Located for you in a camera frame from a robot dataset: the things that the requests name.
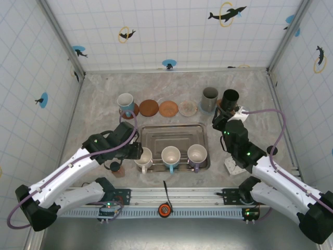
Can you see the cream white mug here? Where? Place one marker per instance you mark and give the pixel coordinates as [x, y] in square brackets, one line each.
[147, 159]

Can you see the brown paw shaped coaster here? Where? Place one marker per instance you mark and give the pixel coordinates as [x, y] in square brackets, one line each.
[219, 103]

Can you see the black mug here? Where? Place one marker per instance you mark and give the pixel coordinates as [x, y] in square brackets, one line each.
[230, 101]

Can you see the stainless steel mug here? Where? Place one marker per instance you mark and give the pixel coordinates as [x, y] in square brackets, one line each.
[209, 101]

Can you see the beige woven round coaster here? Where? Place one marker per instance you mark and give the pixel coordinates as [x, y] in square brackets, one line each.
[188, 108]

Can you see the glossy brown round coaster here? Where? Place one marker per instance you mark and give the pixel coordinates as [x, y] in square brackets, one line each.
[135, 110]

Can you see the lilac mug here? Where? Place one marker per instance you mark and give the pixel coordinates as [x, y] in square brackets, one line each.
[197, 153]

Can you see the dark brown round coaster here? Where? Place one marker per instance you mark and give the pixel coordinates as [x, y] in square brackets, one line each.
[149, 108]

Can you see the blue mug white inside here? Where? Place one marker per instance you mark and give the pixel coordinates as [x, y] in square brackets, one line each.
[125, 100]

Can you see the orange cork round coaster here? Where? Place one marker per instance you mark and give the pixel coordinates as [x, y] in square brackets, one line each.
[168, 108]

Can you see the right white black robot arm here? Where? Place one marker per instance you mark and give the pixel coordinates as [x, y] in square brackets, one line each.
[275, 179]

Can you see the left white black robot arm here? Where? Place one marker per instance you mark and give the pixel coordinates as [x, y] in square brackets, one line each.
[65, 172]

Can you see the brown spice jar black lid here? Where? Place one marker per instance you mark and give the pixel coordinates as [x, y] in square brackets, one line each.
[118, 172]

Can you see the white square clock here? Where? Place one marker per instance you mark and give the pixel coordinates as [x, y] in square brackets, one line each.
[230, 166]

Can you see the light blue mug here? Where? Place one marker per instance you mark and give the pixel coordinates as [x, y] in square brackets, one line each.
[170, 155]

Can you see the stainless steel tray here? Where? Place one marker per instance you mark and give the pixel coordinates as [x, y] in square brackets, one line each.
[171, 135]

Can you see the clear jar black lid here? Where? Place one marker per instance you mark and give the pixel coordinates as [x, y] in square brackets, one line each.
[274, 149]

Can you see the orange black tape measure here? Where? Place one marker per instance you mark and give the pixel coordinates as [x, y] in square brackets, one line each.
[164, 209]

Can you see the dolphin blue disc sticker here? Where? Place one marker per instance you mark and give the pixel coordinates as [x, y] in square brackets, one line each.
[290, 18]
[78, 49]
[44, 100]
[169, 63]

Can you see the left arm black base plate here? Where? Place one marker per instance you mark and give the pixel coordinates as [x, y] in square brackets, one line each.
[125, 195]

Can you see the aluminium back rail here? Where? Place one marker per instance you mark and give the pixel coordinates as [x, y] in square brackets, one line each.
[208, 69]

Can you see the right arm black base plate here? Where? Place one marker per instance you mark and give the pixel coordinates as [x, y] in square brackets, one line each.
[230, 195]

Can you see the aluminium mounting rail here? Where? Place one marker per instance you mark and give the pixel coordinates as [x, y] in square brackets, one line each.
[182, 195]

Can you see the aluminium corner post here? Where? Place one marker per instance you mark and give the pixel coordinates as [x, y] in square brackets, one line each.
[282, 47]
[63, 39]

